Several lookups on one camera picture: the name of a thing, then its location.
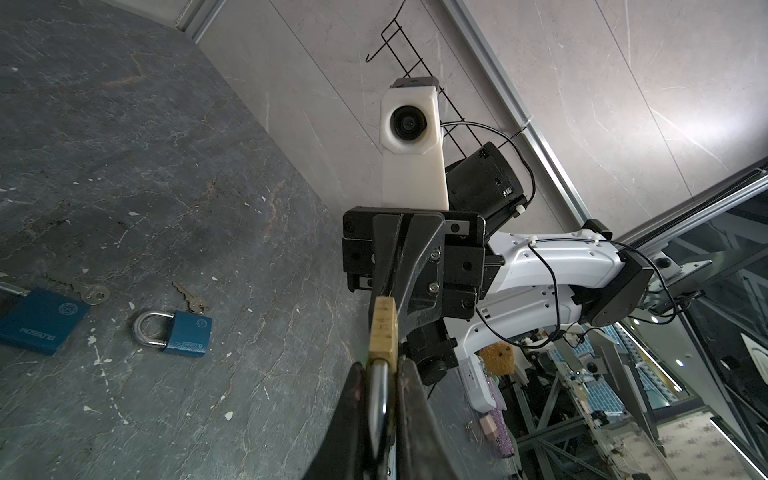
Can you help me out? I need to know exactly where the brass padlock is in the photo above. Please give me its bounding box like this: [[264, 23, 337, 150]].
[[366, 296, 399, 461]]

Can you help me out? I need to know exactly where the small silver key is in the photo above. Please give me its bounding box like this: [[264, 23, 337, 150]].
[[47, 272, 110, 306], [172, 281, 208, 314]]

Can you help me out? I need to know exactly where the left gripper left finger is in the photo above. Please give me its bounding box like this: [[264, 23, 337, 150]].
[[303, 362, 368, 480]]

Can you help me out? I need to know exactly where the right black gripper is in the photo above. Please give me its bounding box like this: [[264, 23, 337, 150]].
[[342, 207, 504, 384]]

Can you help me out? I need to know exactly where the light blue padlock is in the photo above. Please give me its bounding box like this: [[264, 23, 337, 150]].
[[1, 282, 91, 356]]

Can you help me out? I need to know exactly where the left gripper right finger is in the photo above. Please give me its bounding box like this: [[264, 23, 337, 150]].
[[395, 357, 459, 480]]

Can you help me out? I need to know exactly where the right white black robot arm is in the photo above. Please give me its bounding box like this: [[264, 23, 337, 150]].
[[343, 143, 669, 385]]

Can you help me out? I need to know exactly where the black wire hook rack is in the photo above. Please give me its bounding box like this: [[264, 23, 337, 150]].
[[364, 1, 481, 165]]

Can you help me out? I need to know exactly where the teal blue padlock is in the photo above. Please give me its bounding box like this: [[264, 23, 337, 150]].
[[132, 311, 213, 358]]

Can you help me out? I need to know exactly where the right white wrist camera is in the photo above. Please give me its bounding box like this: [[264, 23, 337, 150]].
[[379, 76, 449, 211]]

